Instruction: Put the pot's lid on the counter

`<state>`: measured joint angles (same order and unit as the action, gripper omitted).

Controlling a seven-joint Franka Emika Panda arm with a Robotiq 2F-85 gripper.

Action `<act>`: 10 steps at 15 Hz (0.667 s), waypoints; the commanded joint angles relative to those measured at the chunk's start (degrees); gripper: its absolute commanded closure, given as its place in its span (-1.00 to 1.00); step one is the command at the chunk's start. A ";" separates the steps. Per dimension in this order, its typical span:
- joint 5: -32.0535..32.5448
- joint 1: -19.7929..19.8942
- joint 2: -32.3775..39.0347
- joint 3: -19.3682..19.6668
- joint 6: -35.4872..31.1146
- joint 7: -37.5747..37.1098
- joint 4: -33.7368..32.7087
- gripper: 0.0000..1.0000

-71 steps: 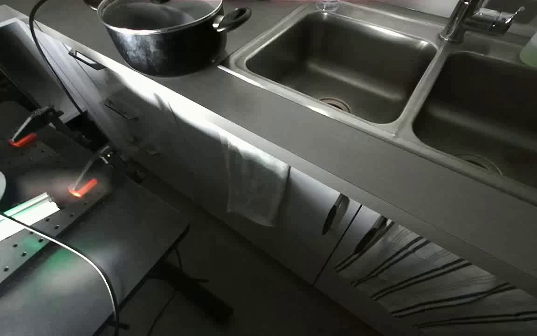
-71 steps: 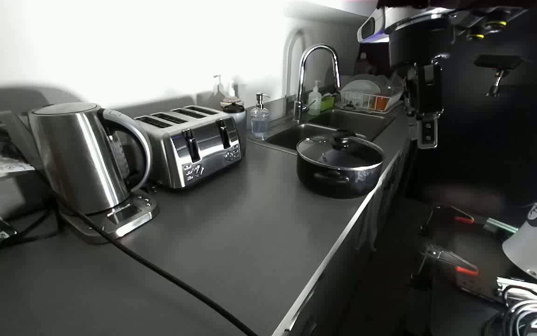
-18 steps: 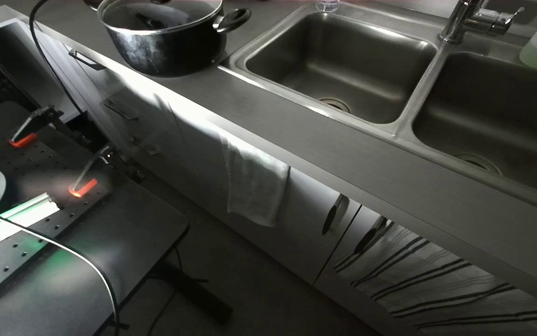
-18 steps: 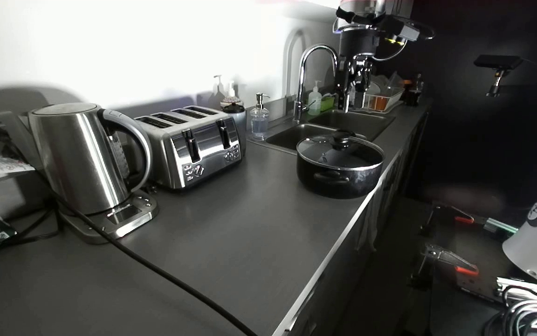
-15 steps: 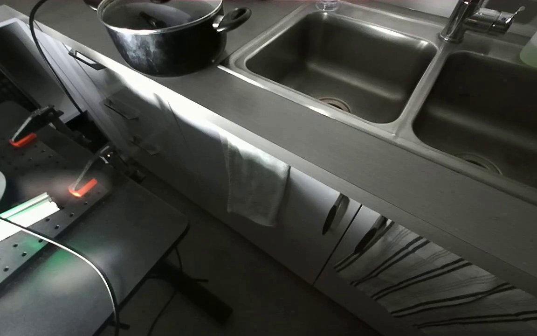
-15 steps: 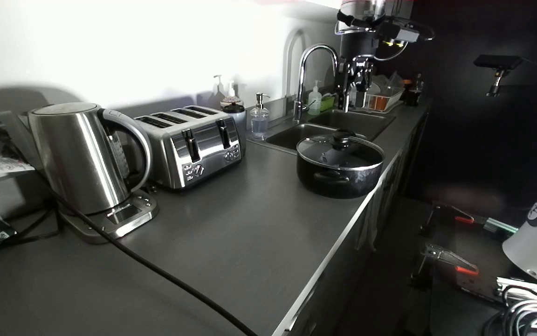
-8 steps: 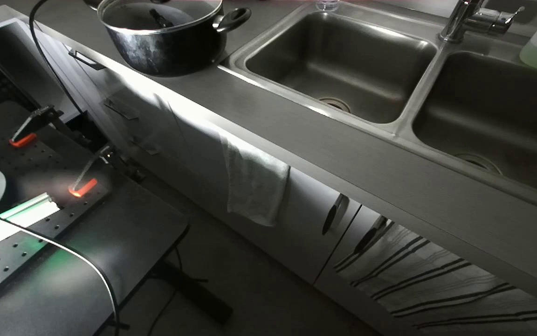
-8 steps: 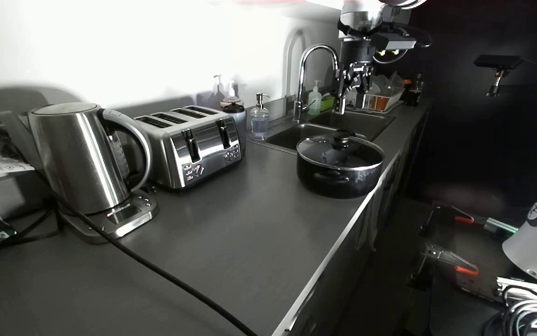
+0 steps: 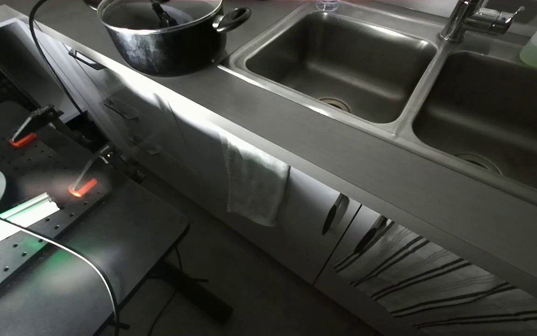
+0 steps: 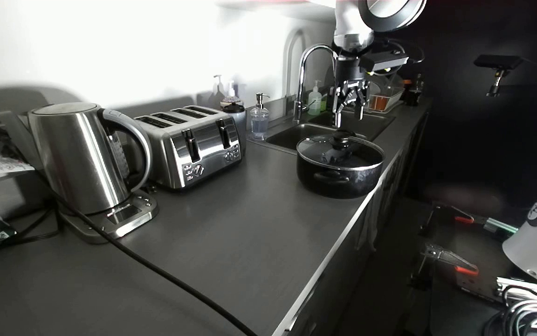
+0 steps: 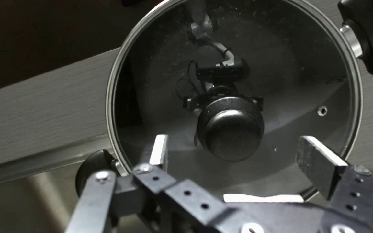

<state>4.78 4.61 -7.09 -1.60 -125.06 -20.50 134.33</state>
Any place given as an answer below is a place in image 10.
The stainless steel electric kettle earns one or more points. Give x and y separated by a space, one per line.
79 159

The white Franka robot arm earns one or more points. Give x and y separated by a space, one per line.
368 15

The stainless steel four-slot toaster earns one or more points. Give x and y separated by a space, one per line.
188 146

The steel kettle base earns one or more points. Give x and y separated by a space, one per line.
126 215

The dark small bottle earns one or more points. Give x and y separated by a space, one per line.
413 92

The black cooking pot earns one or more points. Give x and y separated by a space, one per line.
337 183

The glass pot lid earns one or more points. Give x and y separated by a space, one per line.
355 155

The dark lidded jar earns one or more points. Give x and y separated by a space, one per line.
236 114

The dish rack with dishes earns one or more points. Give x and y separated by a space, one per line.
385 99

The green dish soap bottle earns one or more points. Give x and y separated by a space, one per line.
314 103

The clear pump soap bottle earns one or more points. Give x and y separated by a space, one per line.
260 122

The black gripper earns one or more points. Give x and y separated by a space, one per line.
350 75

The black camera on stand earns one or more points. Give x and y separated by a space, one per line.
497 62

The steel kitchen sink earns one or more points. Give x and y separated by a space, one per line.
294 135

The clear spray bottle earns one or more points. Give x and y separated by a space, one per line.
219 94

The chrome gooseneck faucet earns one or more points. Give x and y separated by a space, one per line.
303 68

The grey chair back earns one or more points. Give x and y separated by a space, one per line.
23 98

